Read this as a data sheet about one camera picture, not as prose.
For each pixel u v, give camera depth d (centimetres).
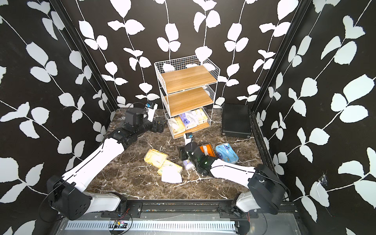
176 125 103
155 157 89
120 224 70
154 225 70
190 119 104
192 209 75
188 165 86
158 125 70
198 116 107
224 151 91
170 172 82
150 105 66
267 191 42
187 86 75
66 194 38
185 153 73
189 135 71
